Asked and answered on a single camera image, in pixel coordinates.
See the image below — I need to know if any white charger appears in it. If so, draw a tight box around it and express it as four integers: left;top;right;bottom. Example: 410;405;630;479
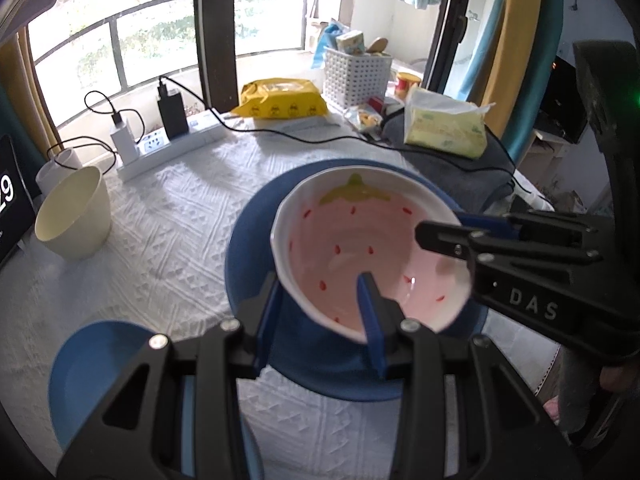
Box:
110;112;138;163

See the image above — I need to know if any balcony railing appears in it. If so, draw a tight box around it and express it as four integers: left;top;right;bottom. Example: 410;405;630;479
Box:
20;0;333;131

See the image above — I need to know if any white power strip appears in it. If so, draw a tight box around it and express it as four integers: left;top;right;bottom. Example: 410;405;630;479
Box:
116;110;227;182

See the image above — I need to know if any person's right hand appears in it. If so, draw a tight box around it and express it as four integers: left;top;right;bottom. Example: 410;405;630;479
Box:
597;360;633;396

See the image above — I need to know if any clear snack packet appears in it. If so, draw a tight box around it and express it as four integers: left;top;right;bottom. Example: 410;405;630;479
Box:
345;105;386;133

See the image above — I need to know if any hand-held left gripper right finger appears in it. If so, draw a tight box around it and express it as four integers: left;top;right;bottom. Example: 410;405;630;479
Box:
356;272;583;480

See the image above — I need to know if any black lamp cable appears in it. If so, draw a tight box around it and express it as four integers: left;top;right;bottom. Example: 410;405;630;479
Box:
46;137;118;171

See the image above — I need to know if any white desk lamp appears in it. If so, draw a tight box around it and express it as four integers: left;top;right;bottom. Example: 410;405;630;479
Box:
35;148;83;196

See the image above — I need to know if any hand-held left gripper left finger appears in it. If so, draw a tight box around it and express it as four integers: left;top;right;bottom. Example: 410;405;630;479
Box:
55;275;281;480

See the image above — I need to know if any dark grey folded cloth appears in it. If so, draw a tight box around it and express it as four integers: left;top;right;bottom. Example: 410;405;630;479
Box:
382;110;516;213

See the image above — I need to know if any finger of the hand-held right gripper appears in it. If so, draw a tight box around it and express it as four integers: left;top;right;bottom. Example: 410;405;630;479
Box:
457;211;601;242
415;220;603;267

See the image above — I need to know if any long black charging cable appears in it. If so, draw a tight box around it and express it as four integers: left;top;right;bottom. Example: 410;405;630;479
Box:
159;75;556;211

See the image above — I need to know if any light blue plate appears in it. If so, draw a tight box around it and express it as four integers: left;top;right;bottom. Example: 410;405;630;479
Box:
48;320;265;480

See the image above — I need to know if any black charger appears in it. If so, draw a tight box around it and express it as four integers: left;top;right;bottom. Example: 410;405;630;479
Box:
156;85;190;140

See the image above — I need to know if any pink strawberry-print bowl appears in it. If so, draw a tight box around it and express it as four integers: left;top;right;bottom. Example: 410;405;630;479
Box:
270;167;473;345

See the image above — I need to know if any black electronic box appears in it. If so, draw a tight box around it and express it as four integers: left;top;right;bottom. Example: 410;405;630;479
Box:
537;55;589;143

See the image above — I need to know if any blue plastic bag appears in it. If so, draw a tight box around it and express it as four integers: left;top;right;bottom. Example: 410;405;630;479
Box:
312;20;346;68

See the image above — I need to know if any dark window frame post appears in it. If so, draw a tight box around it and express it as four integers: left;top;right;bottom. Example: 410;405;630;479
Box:
192;0;237;111

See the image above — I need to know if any white textured tablecloth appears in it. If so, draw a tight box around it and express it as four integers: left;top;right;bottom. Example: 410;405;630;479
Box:
0;120;561;480

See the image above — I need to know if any yellow curtain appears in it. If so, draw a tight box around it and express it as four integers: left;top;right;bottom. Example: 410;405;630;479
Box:
0;35;57;151
480;0;543;136

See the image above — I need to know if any yellow wet wipes pack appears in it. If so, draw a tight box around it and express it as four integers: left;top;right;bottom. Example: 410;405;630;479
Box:
237;77;328;120

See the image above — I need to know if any red and yellow can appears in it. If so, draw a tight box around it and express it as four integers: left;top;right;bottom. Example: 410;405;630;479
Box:
395;72;422;101

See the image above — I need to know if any tablet with clock display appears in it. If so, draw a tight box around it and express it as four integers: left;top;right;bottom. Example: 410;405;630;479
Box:
0;134;37;267

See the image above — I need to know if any dark door frame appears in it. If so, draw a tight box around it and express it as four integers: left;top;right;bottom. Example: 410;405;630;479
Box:
422;0;476;96

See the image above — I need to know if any yellow-green tissue pack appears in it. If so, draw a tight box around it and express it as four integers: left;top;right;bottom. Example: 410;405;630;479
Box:
404;85;496;158

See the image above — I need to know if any teal curtain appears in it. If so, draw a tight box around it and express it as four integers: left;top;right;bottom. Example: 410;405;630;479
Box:
500;0;566;161

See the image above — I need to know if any white plastic basket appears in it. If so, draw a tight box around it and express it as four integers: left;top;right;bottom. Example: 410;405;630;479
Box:
323;46;394;110

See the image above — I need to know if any cream bowl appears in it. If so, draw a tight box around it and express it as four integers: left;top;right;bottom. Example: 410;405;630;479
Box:
34;165;112;261

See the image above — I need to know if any dark blue shallow bowl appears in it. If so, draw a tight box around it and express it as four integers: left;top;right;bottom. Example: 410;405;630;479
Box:
225;159;490;402

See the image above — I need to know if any pale yellow carton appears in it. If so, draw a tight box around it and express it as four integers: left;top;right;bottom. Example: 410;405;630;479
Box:
335;30;368;56

